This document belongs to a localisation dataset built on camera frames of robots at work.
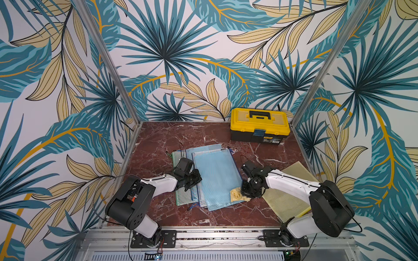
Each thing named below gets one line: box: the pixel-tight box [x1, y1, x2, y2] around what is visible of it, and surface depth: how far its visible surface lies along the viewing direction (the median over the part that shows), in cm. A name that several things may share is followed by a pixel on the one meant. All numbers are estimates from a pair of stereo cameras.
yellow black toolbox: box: [229, 107, 291, 145], surface depth 100 cm
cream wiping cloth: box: [229, 187, 252, 202], surface depth 85 cm
